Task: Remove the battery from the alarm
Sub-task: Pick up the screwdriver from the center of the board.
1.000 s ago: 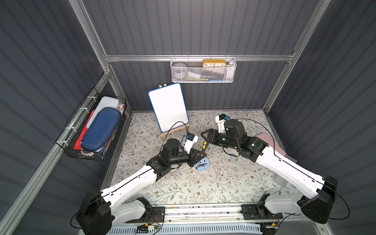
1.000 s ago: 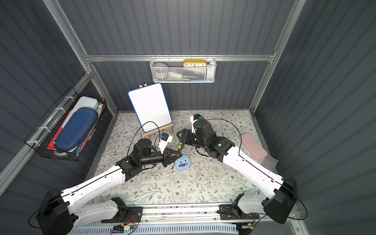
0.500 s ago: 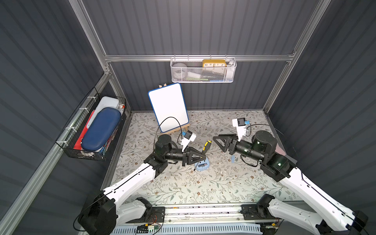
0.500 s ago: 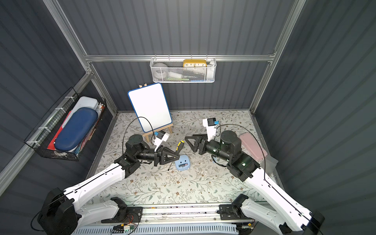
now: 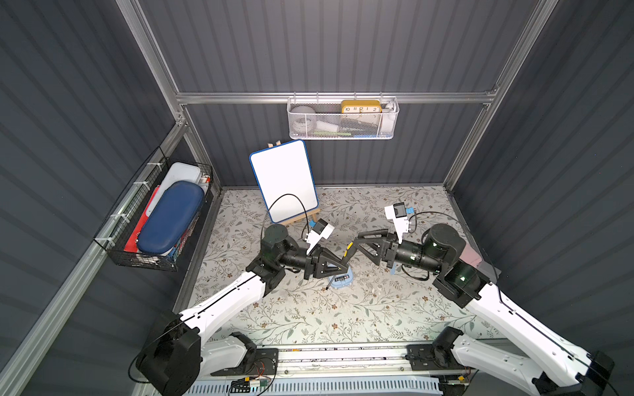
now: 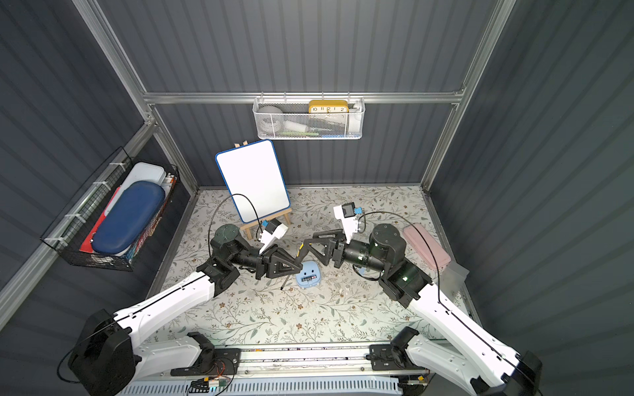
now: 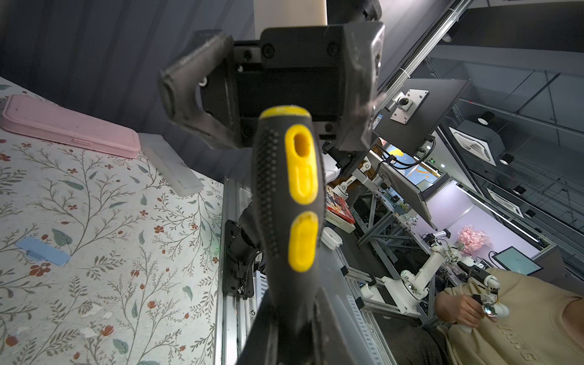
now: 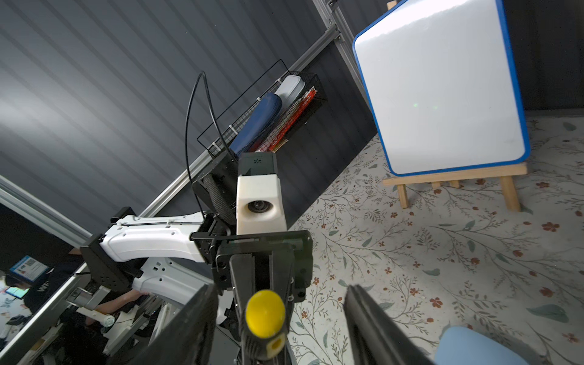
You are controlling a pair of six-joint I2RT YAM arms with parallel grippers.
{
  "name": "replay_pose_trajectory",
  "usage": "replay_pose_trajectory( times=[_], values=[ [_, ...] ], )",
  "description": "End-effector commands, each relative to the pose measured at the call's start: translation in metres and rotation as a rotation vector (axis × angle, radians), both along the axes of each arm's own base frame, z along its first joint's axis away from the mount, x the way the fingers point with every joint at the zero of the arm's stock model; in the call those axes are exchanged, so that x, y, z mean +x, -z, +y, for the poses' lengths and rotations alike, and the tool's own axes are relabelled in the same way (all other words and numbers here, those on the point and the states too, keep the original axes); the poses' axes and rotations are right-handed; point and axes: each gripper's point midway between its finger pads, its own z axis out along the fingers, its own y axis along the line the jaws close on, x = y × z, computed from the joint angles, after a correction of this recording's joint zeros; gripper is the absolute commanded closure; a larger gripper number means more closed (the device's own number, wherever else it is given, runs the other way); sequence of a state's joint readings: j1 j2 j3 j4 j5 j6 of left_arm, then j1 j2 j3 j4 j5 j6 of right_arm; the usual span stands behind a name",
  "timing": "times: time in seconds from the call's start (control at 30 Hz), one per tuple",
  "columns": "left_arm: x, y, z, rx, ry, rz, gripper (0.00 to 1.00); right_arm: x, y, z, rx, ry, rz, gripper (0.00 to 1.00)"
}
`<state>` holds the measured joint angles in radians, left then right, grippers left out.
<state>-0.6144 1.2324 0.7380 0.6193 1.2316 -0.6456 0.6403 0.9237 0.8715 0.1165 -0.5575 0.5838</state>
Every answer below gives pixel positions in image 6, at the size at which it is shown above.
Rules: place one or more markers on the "white plastic container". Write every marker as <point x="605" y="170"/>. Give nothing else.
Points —
<point x="141" y="172"/>

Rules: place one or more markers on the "white tape roll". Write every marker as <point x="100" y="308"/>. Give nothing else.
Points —
<point x="269" y="120"/>

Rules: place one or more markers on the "wooden easel stand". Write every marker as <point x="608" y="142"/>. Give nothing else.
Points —
<point x="265" y="220"/>

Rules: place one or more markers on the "white wire mesh basket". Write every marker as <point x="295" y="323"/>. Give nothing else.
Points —
<point x="299" y="124"/>

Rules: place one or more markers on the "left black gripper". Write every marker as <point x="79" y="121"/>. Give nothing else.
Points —
<point x="264" y="262"/>

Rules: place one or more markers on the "pink pencil case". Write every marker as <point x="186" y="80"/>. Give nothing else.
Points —
<point x="426" y="246"/>

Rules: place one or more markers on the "light blue alarm clock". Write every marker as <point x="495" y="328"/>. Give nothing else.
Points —
<point x="309" y="276"/>

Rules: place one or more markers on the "white board blue frame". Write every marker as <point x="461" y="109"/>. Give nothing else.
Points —
<point x="252" y="180"/>

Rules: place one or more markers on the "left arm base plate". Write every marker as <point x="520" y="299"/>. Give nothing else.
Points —
<point x="223" y="362"/>

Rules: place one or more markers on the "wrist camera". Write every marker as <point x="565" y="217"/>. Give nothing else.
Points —
<point x="348" y="214"/>
<point x="272" y="230"/>

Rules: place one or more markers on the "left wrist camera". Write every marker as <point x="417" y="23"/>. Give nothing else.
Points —
<point x="272" y="230"/>

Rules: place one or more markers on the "yellow clock in basket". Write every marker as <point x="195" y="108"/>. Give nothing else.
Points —
<point x="328" y="106"/>

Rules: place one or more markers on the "red folder in basket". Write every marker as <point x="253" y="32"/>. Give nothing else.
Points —
<point x="86" y="245"/>

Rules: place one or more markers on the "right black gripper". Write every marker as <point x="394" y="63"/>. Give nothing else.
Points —
<point x="338" y="250"/>

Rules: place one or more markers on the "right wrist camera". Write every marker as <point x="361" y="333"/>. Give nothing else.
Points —
<point x="348" y="214"/>

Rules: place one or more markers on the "dark blue oval case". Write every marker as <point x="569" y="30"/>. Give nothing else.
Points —
<point x="131" y="214"/>

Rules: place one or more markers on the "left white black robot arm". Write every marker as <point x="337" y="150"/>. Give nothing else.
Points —
<point x="107" y="355"/>

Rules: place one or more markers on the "black wire wall basket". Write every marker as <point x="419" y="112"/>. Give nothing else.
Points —
<point x="67" y="235"/>

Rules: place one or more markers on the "black yellow screwdriver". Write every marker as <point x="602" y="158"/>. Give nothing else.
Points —
<point x="285" y="282"/>

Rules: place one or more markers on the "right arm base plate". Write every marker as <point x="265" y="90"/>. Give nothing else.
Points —
<point x="388" y="357"/>

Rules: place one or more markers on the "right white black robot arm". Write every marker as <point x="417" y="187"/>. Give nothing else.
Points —
<point x="476" y="361"/>

